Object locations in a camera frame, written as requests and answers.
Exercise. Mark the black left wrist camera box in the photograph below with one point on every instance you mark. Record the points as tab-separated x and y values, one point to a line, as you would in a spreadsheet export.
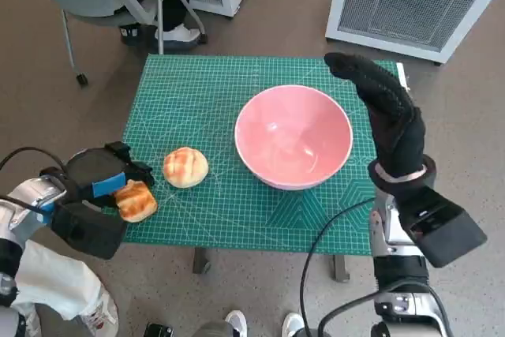
87	230

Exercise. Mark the person in white clothing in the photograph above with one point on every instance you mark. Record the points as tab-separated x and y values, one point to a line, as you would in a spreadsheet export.
59	278

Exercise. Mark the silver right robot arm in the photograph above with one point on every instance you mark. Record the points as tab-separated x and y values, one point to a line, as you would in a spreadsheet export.
390	234

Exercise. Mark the pink bowl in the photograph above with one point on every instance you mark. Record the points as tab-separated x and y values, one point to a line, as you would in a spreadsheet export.
292	135

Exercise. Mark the dark metal table leg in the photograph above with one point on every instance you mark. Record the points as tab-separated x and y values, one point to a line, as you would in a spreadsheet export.
201	261
340	269

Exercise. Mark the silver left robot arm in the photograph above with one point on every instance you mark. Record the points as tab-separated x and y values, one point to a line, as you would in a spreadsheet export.
27	195

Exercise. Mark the small black box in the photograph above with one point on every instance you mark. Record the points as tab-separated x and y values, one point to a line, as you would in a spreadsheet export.
159	331

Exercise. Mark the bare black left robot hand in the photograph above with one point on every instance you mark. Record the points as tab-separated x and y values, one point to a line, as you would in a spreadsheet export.
94	165

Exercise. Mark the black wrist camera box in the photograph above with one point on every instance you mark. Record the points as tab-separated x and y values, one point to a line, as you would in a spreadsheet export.
87	230
446	230

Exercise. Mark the white shoe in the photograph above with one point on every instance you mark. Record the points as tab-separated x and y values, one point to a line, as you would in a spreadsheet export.
294	325
237	323

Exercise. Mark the oblong glazed bread loaf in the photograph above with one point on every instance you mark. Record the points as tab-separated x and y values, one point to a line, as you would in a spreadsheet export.
136	203

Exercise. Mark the round bread bun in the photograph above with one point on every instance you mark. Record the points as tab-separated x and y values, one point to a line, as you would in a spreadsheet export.
185	167

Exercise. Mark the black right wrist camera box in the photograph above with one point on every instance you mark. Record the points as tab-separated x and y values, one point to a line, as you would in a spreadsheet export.
446	230

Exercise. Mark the large white mesh cabinet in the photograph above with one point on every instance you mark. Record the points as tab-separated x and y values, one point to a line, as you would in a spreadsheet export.
406	1

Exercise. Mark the green cutting mat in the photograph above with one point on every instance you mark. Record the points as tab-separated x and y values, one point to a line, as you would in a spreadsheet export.
197	116

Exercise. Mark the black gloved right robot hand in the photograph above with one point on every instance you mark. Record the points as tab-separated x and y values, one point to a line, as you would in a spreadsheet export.
398	135

